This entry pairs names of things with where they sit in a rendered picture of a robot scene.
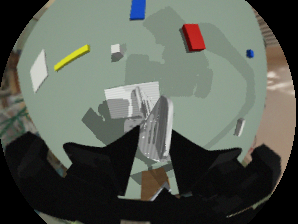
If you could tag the yellow curved bar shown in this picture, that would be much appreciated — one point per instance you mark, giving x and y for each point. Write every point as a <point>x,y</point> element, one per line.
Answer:
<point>74,55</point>

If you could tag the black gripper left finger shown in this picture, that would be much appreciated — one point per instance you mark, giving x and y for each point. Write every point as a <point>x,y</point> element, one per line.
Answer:
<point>116,159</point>

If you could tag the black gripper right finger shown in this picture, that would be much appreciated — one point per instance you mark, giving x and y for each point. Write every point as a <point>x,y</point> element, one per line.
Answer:
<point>191,163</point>

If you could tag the small blue cube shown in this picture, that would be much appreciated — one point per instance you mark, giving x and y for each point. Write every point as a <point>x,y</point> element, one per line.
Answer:
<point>250,53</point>

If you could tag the blue rectangular block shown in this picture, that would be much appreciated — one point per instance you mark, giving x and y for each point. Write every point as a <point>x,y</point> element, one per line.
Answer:
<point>138,10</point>

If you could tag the small white cube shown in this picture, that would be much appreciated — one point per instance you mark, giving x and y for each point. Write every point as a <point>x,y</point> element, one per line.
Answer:
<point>117,50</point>

